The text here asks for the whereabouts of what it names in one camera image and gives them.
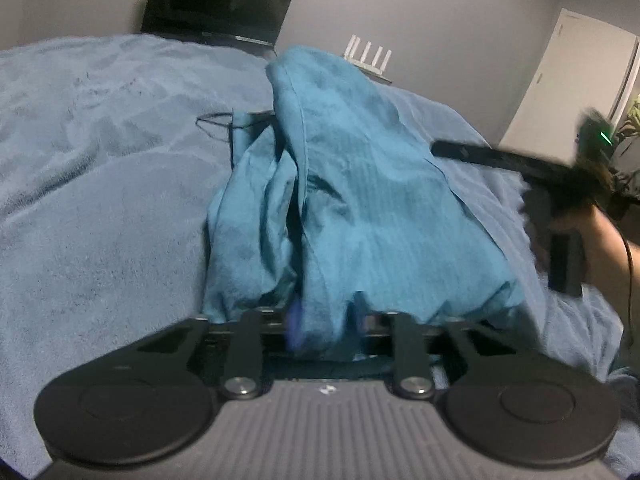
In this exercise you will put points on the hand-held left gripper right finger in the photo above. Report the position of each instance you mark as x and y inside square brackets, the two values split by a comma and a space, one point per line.
[406, 345]

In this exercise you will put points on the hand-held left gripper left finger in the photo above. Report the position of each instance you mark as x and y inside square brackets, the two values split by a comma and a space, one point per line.
[250, 350]

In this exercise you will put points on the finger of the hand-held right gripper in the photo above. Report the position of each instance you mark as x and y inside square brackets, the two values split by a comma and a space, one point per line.
[500, 157]

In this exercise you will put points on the teal garment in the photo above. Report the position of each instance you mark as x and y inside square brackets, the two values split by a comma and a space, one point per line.
[360, 200]

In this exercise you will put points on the person's right forearm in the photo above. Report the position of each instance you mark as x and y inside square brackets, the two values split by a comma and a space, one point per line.
[607, 260]

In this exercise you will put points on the white door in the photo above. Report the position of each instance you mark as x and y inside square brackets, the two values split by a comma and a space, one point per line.
[560, 75]

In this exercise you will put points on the green houseplant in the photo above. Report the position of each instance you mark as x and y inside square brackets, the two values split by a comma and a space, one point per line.
[631, 120]

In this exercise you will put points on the white router with antennas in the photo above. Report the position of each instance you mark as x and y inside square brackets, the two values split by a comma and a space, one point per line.
[369, 60]

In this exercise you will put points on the blue fleece blanket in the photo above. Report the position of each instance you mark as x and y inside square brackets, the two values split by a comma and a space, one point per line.
[100, 185]

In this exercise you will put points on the black flat monitor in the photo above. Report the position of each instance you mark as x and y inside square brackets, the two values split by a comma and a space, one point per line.
[215, 2]

